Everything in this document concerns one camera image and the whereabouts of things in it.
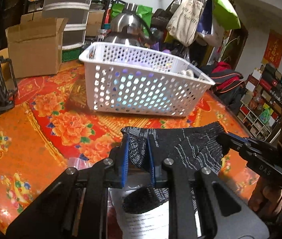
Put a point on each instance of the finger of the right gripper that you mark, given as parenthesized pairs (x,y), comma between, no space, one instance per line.
(238,139)
(230,143)

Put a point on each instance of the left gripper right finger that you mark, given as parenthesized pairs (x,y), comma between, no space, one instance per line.
(201,205)

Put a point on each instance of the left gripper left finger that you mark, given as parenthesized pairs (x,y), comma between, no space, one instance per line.
(74,205)

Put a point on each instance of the black knitted sock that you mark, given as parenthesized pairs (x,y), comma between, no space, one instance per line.
(192,147)

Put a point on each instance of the white printed plastic bag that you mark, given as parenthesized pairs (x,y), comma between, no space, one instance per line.
(152,224)

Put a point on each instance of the light blue wet wipes pack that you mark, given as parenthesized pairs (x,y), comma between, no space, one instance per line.
(150,95)

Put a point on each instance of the purple sanitary pad pack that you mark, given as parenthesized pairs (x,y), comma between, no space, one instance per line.
(128,70)

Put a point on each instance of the person's right hand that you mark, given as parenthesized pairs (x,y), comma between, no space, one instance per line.
(266,199)

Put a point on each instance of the shelf with small items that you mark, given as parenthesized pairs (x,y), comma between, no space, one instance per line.
(260,107)

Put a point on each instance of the red and black jacket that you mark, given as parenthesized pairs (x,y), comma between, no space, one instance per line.
(229,84)

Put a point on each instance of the white hanging shopping bag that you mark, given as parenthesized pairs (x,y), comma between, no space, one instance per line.
(208,28)

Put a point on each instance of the lime green hanging bag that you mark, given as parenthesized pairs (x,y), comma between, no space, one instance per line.
(226,15)

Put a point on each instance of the beige canvas tote bag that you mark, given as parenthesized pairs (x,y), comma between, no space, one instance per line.
(183,24)

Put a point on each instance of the white perforated plastic basket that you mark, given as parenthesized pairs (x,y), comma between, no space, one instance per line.
(185,92)

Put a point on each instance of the black folding phone stand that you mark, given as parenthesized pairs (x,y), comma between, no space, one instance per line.
(0,89)

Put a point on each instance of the green shopping bag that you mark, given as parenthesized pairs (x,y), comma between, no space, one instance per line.
(142,11)

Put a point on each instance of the stainless steel kettle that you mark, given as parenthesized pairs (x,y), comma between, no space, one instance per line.
(128,29)

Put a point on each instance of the brown cardboard box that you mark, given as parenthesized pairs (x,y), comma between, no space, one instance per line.
(35,47)

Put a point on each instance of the stacked grey drawer tower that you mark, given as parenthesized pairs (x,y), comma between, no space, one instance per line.
(76,12)

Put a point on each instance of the red wall banner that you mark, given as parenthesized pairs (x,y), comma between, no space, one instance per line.
(273,50)

